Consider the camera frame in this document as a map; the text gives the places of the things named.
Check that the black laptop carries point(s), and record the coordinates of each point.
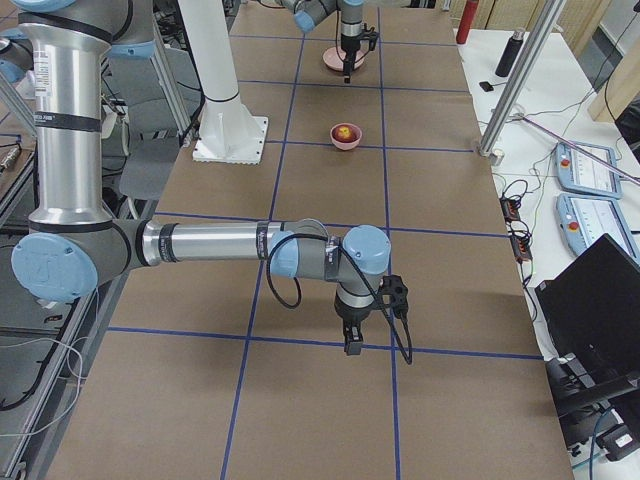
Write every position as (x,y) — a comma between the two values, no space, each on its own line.
(593,305)

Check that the teach pendant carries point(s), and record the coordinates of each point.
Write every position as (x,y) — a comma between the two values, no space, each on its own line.
(578,173)
(585,218)

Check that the small black device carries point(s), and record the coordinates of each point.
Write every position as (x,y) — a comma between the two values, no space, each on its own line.
(486,86)

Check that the red apple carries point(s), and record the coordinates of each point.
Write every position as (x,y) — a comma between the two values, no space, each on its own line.
(345,134)

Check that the red water bottle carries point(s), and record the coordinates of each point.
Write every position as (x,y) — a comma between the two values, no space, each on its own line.
(466,21)

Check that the white pedestal base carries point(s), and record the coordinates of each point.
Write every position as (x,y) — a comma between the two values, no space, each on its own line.
(228,132)

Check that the pink plate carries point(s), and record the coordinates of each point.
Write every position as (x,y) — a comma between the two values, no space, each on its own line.
(333,58)

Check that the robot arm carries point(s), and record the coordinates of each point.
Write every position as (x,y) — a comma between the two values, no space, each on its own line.
(74,244)
(310,14)

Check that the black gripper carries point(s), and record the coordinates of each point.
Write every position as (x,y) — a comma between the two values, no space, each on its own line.
(353,318)
(349,43)

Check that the orange black connector hub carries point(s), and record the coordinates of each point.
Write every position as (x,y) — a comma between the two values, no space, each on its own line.
(510,210)

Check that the pink bowl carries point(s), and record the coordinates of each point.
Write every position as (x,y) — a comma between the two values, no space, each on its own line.
(346,146)

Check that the aluminium frame post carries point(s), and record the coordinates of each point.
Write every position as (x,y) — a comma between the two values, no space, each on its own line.
(531,50)

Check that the grey office chair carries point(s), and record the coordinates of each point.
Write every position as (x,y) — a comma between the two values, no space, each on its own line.
(148,168)

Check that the black monitor stand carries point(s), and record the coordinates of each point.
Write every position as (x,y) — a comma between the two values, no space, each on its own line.
(574,389)

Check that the black water bottle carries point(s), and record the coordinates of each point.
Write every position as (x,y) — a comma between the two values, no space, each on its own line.
(510,53)

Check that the upper teach pendant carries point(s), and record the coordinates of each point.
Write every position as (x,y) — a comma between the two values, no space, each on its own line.
(578,173)

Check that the lower teach pendant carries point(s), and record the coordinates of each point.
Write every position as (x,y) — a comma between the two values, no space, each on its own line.
(585,218)

